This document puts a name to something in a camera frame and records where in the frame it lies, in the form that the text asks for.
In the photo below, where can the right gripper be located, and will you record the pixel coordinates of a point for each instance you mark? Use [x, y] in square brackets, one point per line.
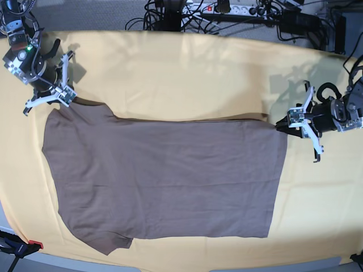
[45, 70]

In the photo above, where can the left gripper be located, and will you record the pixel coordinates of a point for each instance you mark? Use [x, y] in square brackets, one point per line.
[322, 120]

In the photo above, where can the brown T-shirt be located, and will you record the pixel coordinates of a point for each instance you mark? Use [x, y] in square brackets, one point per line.
[118, 180]

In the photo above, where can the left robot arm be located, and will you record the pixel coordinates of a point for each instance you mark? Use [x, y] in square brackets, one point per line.
[332, 111]

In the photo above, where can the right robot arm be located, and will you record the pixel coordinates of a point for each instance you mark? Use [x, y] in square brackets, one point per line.
[24, 60]

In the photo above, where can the black power adapter box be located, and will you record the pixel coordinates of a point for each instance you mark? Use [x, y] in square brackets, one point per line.
[297, 19]

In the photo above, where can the white power strip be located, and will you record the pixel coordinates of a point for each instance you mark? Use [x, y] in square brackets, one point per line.
[235, 10]

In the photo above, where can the black upright panel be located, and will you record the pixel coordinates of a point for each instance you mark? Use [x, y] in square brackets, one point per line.
[340, 32]

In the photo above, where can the black clamp right corner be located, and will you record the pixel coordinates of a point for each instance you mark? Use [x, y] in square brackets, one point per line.
[358, 259]

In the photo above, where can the black clamp with red tip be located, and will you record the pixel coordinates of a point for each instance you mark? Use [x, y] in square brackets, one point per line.
[13, 245]

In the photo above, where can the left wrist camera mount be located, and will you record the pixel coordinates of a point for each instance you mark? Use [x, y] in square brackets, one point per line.
[306, 122]

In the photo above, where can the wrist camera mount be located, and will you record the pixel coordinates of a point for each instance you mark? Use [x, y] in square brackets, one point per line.
[306, 122]
[61, 92]

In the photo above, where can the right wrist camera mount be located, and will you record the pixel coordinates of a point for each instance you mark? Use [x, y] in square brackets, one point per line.
[61, 92]

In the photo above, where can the black table post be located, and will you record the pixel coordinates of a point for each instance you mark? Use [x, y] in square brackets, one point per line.
[172, 15]

